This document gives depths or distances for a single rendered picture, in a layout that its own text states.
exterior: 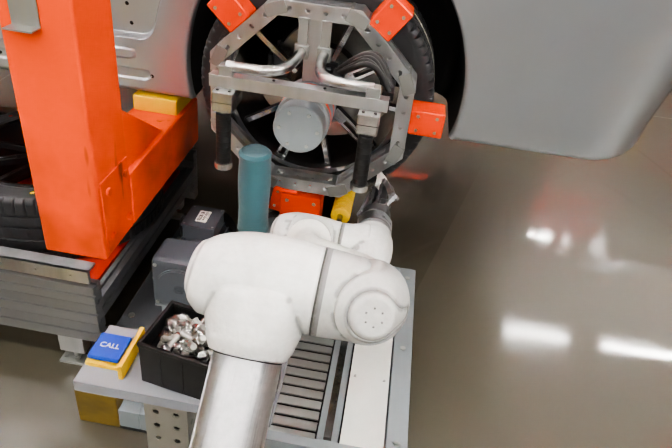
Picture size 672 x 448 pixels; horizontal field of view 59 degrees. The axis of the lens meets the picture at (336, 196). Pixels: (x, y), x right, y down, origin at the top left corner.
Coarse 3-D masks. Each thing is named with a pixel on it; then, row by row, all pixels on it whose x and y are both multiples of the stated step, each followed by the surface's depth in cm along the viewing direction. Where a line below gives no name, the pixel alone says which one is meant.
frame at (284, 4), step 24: (288, 0) 144; (312, 0) 147; (264, 24) 148; (360, 24) 144; (216, 48) 153; (384, 48) 147; (408, 72) 149; (408, 96) 152; (408, 120) 156; (240, 144) 167; (288, 168) 175; (384, 168) 164; (312, 192) 172; (336, 192) 170
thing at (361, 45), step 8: (336, 24) 171; (296, 32) 174; (336, 32) 172; (352, 32) 172; (288, 40) 176; (296, 40) 175; (336, 40) 174; (352, 40) 173; (360, 40) 173; (344, 48) 174; (352, 48) 174; (360, 48) 174; (368, 48) 173; (344, 56) 175; (352, 56) 175; (360, 72) 178; (368, 80) 179; (376, 80) 178; (352, 112) 185
